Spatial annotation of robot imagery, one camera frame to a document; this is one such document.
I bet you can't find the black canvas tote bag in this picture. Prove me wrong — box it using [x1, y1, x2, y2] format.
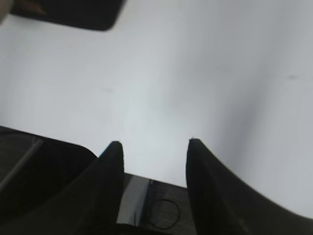
[10, 0, 125, 31]

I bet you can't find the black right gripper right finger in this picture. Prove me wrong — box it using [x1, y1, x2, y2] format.
[186, 139, 313, 235]

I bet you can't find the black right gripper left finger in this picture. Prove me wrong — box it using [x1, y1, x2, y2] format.
[0, 141, 124, 235]

